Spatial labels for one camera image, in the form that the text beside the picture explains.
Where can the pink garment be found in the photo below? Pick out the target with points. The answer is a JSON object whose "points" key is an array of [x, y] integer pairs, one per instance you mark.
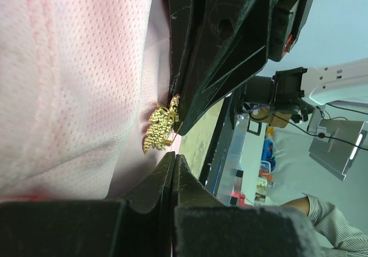
{"points": [[79, 80]]}

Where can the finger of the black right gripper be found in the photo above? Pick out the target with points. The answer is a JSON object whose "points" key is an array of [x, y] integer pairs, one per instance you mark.
{"points": [[185, 17]]}

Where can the gold rhinestone brooch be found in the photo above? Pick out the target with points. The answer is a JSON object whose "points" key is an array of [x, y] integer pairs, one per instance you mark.
{"points": [[160, 126]]}

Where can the black metal base frame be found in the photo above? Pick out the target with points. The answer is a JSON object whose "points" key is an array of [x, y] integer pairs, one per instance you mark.
{"points": [[222, 160]]}

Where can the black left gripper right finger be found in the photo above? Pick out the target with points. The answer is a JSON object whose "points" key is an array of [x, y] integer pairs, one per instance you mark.
{"points": [[203, 226]]}

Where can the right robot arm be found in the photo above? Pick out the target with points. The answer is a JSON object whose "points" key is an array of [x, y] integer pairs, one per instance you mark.
{"points": [[296, 91]]}

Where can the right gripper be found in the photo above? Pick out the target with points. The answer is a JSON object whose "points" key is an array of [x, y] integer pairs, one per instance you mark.
{"points": [[233, 42]]}

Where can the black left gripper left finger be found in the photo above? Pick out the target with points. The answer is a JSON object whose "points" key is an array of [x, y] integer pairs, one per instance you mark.
{"points": [[137, 223]]}

